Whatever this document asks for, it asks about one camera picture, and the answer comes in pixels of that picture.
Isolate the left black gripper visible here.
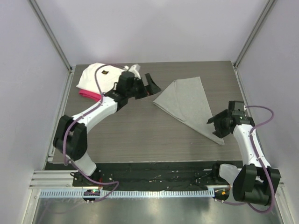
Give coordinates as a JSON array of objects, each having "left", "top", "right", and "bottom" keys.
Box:
[{"left": 127, "top": 74, "right": 161, "bottom": 100}]

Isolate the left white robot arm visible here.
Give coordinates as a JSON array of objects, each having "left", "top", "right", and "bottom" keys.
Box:
[{"left": 53, "top": 71, "right": 161, "bottom": 186}]

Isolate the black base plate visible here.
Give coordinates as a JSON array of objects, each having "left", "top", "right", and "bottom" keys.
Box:
[{"left": 72, "top": 161, "right": 234, "bottom": 191}]

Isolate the white folded cloth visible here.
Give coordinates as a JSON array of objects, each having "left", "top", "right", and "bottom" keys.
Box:
[{"left": 76, "top": 63, "right": 140, "bottom": 94}]

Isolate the pink folded cloth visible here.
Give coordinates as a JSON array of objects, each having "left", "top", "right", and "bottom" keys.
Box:
[{"left": 78, "top": 89, "right": 102, "bottom": 102}]

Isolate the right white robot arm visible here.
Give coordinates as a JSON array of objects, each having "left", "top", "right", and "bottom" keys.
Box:
[{"left": 208, "top": 101, "right": 281, "bottom": 208}]

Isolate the grey cloth napkin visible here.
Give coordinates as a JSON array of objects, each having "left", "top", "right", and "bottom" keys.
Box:
[{"left": 153, "top": 77, "right": 225, "bottom": 145}]

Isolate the aluminium frame rail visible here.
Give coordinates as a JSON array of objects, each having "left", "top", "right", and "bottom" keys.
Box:
[{"left": 29, "top": 168, "right": 285, "bottom": 199}]

